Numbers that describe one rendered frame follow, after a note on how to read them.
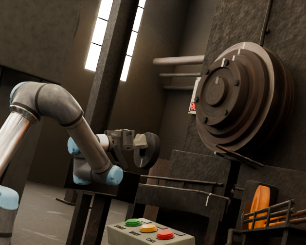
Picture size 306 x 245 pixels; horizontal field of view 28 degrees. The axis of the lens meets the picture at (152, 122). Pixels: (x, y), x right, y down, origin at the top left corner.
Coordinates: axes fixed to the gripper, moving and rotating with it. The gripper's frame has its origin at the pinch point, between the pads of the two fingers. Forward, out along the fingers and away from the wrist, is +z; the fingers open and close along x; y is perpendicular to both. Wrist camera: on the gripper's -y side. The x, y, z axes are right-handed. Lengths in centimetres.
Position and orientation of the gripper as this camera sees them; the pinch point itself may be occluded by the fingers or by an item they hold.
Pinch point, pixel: (147, 146)
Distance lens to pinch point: 256.6
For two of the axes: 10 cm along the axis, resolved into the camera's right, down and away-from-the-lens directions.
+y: 0.0, -10.0, -0.4
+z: 8.5, -0.2, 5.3
